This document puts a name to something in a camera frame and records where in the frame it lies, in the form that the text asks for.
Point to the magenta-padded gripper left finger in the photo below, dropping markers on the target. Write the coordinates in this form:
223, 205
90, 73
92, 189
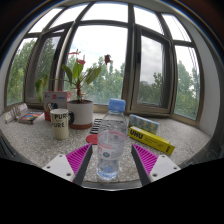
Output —
60, 165

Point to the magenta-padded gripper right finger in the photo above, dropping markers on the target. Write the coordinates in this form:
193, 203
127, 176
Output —
163, 165

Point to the clear blue-capped water bottle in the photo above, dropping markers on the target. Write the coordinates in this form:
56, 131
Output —
111, 143

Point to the yellow glue box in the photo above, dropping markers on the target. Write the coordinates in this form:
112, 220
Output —
150, 140

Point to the white mug with black lettering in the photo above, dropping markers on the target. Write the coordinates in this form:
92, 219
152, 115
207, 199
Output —
59, 126

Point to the light blue tissue pack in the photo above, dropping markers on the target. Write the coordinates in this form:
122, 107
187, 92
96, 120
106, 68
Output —
144, 124

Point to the red-flowered plant in white pot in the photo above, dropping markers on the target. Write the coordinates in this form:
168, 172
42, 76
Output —
80, 113

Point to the red and white cardboard box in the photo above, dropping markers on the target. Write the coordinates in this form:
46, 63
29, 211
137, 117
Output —
55, 100

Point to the white plastic package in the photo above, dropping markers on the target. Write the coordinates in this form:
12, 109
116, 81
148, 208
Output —
15, 112

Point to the dark metal window frame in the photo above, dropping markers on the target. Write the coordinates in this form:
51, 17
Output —
133, 66

